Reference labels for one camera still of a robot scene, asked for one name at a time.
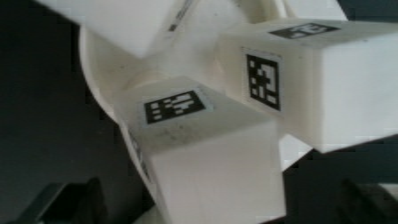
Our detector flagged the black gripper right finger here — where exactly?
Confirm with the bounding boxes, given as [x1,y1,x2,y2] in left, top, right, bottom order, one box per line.
[336,179,398,224]

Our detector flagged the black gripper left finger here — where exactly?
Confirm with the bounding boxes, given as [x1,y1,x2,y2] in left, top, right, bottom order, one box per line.
[16,177,108,224]

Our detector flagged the white stool leg with tag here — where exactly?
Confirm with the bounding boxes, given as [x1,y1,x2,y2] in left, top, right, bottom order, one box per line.
[35,0,197,58]

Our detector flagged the white round stool seat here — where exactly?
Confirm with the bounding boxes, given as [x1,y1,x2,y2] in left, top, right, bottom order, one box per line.
[80,0,344,224]

